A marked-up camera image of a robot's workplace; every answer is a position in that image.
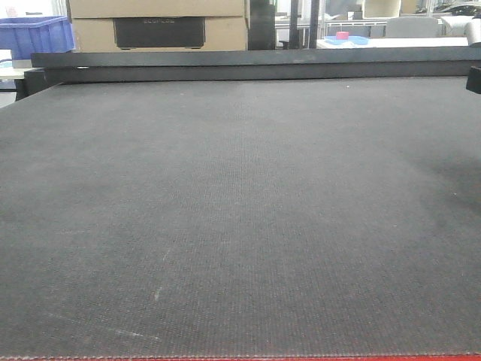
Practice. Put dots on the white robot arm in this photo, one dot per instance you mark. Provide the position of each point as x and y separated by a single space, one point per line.
472 31

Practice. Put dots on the black conveyor belt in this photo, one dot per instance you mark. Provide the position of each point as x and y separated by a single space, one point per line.
224 219

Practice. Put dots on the black conveyor end rail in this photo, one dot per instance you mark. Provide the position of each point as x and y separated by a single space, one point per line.
50 69

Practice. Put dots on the blue tray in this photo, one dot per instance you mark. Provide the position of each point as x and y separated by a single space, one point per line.
351 40

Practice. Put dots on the black pillar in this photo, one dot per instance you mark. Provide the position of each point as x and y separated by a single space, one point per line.
262 33

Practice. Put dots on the white background table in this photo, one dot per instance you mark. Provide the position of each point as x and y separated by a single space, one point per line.
401 42

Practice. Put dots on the upper cardboard box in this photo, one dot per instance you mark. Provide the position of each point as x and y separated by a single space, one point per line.
91 9

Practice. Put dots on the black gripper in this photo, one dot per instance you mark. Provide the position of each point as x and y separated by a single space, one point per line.
473 83

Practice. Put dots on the cardboard box with black print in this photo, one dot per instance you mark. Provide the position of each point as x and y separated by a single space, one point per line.
204 34

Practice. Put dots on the blue plastic crate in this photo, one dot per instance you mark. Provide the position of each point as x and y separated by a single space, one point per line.
23 36

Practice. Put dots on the red block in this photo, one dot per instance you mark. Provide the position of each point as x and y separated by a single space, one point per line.
342 35

